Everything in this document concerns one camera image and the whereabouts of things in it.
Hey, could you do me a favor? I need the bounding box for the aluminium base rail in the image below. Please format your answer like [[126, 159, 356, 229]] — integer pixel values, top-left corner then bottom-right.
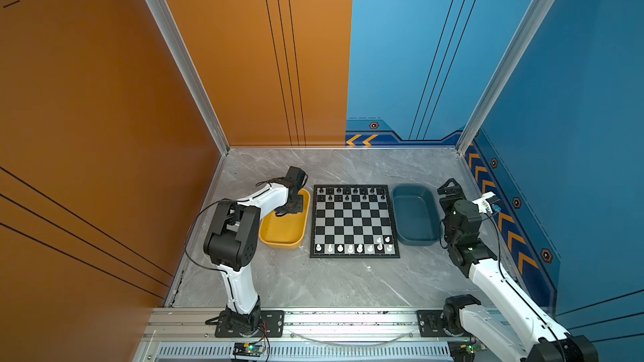
[[140, 306, 565, 343]]

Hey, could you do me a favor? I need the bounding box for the left green circuit board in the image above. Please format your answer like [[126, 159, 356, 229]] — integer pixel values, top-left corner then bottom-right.
[[231, 343, 268, 361]]

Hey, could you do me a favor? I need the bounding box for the black white chess board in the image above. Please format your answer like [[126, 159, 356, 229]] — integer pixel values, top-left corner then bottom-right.
[[310, 184, 400, 259]]

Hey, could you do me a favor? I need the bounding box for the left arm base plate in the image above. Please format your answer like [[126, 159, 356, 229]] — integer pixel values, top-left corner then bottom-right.
[[215, 309, 285, 339]]

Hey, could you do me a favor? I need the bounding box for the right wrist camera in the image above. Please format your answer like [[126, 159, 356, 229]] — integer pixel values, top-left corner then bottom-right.
[[472, 192, 502, 216]]

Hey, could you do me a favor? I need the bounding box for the teal plastic tray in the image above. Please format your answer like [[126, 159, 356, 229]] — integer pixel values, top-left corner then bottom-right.
[[392, 184, 442, 246]]

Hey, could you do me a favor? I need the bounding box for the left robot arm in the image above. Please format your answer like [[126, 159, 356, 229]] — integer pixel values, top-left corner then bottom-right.
[[203, 166, 308, 336]]

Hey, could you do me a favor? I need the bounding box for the yellow plastic tray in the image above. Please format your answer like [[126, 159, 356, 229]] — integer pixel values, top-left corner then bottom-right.
[[259, 189, 310, 250]]

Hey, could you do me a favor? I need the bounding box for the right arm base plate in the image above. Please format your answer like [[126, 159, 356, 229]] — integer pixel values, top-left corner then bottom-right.
[[416, 309, 468, 338]]

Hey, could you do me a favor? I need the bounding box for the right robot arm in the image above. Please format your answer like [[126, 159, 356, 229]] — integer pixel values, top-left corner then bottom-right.
[[437, 179, 599, 361]]

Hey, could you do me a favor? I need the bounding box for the right circuit board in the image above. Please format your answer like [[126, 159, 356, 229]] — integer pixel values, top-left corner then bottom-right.
[[448, 341, 485, 362]]

